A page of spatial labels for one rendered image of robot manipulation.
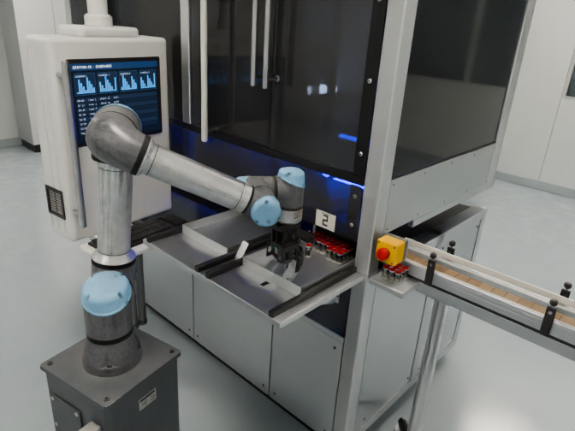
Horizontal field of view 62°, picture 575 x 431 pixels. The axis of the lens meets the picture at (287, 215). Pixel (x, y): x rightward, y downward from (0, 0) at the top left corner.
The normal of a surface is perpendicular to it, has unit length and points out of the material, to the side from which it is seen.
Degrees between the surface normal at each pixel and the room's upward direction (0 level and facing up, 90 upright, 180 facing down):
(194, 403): 0
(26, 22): 90
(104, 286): 7
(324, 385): 90
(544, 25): 90
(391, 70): 90
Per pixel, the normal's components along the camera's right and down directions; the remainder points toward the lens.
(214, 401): 0.06, -0.92
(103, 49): 0.80, 0.27
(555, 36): -0.69, 0.24
